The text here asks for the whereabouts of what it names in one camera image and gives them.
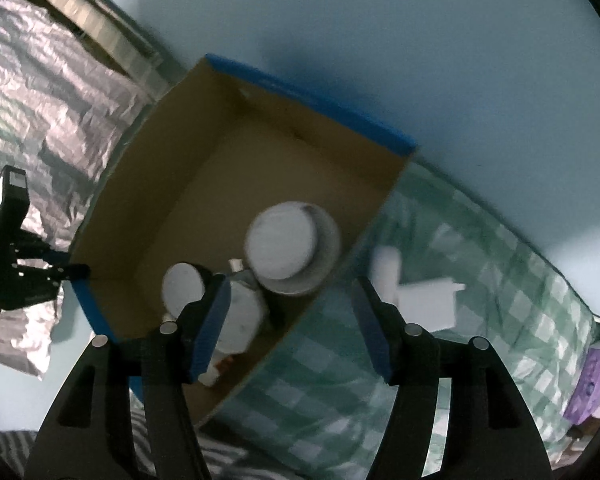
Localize white plug with orange cover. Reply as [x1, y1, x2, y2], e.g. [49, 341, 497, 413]
[200, 258, 270, 387]

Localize green checked blanket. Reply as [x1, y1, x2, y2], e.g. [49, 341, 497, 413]
[195, 160, 600, 480]

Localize white square plug charger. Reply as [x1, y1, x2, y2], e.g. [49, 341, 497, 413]
[397, 277, 467, 333]

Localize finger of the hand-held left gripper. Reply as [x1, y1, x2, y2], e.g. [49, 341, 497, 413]
[20, 263, 91, 287]
[16, 239, 72, 267]

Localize blue cardboard box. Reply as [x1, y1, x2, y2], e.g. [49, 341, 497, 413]
[67, 52, 418, 428]

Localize wooden bed frame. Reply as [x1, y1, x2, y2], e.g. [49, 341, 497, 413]
[15, 0, 167, 78]

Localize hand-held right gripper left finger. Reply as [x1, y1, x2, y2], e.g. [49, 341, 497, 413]
[25, 272, 233, 480]

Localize purple tissue pack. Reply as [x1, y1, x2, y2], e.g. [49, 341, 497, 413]
[562, 340, 600, 423]

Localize silver foil sheet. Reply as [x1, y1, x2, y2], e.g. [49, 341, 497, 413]
[0, 0, 156, 381]

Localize white oblong charger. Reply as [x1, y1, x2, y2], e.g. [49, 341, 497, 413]
[370, 245, 403, 306]

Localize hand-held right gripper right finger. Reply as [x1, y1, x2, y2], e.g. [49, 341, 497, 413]
[350, 276, 553, 480]

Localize white round device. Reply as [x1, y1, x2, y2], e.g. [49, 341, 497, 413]
[243, 201, 342, 297]

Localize grey striped cloth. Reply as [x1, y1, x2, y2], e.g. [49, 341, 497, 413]
[0, 405, 301, 480]

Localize white round disc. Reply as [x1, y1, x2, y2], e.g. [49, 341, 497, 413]
[161, 262, 204, 320]

